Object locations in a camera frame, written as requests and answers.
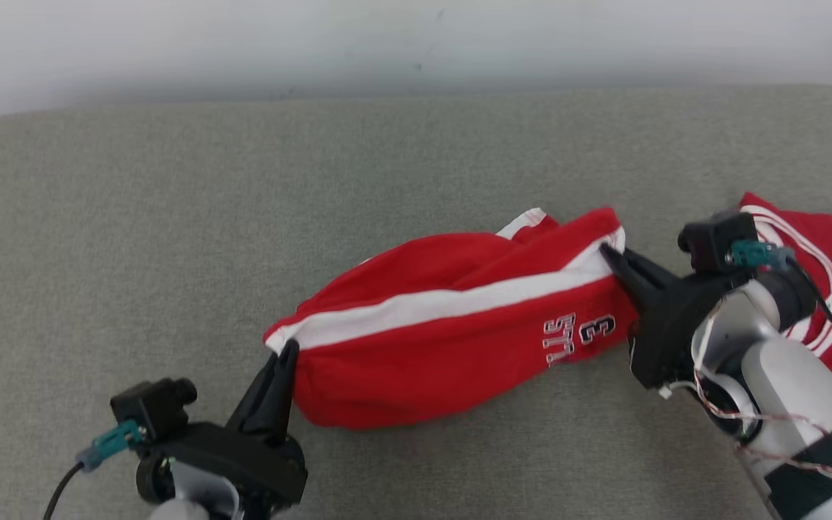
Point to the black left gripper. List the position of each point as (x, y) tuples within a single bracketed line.
[(250, 469)]

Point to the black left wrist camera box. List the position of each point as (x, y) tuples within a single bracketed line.
[(152, 408)]

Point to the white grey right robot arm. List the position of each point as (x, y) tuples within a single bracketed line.
[(791, 383)]

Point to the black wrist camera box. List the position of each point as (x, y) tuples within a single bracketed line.
[(716, 242), (152, 408)]

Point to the red garment thin white stripes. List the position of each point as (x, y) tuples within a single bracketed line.
[(828, 253)]

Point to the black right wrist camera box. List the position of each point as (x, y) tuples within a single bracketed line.
[(716, 242)]

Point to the grey fabric sofa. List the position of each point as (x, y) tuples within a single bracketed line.
[(279, 202)]

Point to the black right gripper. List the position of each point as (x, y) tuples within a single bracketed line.
[(665, 332)]

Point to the red garment broad white stripe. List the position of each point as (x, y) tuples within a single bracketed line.
[(423, 361)]

